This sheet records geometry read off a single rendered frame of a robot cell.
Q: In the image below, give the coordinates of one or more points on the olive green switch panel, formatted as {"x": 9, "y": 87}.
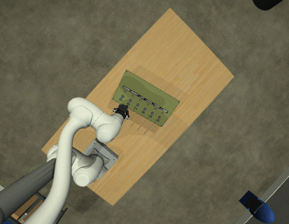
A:
{"x": 145, "y": 99}

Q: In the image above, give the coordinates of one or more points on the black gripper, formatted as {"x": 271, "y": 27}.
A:
{"x": 116, "y": 110}

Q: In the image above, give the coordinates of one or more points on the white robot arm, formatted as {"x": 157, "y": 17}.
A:
{"x": 63, "y": 159}

